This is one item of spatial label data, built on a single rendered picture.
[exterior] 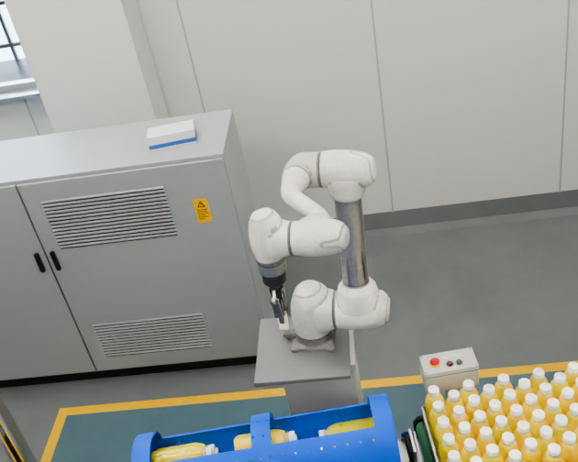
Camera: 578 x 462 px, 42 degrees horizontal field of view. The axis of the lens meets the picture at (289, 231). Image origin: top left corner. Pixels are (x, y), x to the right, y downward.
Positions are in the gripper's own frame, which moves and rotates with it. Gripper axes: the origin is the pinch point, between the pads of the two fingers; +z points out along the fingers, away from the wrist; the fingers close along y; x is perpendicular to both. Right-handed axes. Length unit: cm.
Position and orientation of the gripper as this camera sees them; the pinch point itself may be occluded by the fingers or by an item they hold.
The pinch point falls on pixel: (283, 320)
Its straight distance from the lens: 241.0
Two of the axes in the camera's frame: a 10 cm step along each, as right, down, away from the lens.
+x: -9.8, 0.4, 2.0
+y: 1.4, -5.7, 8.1
